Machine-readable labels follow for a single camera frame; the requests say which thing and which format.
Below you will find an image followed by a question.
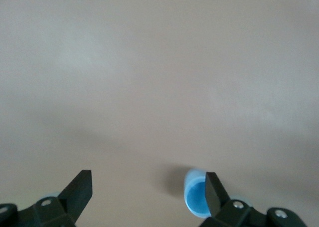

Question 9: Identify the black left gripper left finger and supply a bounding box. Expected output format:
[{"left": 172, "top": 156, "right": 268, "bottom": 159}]
[{"left": 0, "top": 170, "right": 93, "bottom": 227}]

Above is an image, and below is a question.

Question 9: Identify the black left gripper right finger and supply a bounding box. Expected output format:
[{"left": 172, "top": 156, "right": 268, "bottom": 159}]
[{"left": 198, "top": 172, "right": 308, "bottom": 227}]

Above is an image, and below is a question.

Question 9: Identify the light blue cup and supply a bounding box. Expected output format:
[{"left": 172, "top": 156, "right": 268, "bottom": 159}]
[{"left": 183, "top": 169, "right": 213, "bottom": 218}]

